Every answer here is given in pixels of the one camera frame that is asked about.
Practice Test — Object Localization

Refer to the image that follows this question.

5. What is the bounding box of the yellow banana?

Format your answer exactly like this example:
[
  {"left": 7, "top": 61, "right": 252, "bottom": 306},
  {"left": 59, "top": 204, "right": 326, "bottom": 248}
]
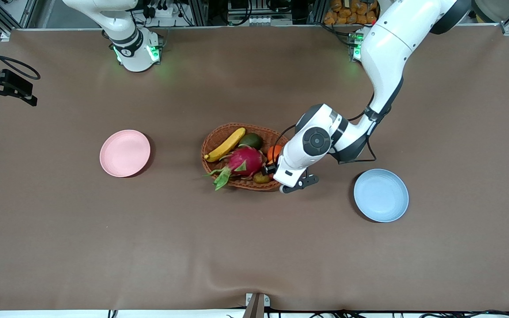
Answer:
[{"left": 204, "top": 127, "right": 246, "bottom": 163}]

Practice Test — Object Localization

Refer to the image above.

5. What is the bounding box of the pink dragon fruit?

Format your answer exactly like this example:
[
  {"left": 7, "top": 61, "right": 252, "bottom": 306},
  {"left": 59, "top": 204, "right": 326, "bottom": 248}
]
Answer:
[{"left": 205, "top": 145, "right": 267, "bottom": 191}]

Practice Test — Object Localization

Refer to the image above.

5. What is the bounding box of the green avocado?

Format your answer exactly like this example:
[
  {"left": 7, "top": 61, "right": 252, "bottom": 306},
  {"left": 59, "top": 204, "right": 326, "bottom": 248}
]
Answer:
[{"left": 239, "top": 132, "right": 263, "bottom": 150}]

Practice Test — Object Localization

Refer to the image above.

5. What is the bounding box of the brown wicker basket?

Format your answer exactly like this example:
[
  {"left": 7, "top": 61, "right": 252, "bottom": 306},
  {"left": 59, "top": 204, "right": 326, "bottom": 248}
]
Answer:
[{"left": 201, "top": 123, "right": 290, "bottom": 191}]

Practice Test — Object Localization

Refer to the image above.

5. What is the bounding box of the brown table cloth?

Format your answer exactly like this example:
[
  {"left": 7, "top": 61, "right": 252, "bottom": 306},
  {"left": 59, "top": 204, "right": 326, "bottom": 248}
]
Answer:
[{"left": 0, "top": 24, "right": 509, "bottom": 312}]

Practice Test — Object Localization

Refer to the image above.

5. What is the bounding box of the blue plate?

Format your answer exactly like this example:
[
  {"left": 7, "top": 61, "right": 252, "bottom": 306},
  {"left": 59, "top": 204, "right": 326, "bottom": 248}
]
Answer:
[{"left": 353, "top": 169, "right": 410, "bottom": 223}]

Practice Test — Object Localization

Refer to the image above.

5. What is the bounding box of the pink plate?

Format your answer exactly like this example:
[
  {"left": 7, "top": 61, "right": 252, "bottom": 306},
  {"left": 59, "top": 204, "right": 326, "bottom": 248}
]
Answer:
[{"left": 99, "top": 129, "right": 151, "bottom": 178}]

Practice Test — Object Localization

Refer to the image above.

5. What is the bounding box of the white connector block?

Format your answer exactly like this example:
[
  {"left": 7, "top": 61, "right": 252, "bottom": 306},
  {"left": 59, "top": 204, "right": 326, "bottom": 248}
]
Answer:
[{"left": 246, "top": 15, "right": 293, "bottom": 26}]

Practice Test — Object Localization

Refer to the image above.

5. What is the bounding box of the white power strip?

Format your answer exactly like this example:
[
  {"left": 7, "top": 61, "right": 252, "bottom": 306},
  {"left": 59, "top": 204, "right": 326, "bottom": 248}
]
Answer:
[{"left": 144, "top": 4, "right": 182, "bottom": 19}]

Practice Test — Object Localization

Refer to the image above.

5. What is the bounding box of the orange toy pile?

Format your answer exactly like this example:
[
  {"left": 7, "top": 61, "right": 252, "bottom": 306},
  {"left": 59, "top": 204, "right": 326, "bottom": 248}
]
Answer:
[{"left": 324, "top": 0, "right": 381, "bottom": 25}]

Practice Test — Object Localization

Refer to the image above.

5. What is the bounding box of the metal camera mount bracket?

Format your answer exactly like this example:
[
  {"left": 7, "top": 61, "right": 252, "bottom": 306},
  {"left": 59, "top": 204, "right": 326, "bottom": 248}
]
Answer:
[{"left": 245, "top": 293, "right": 271, "bottom": 318}]

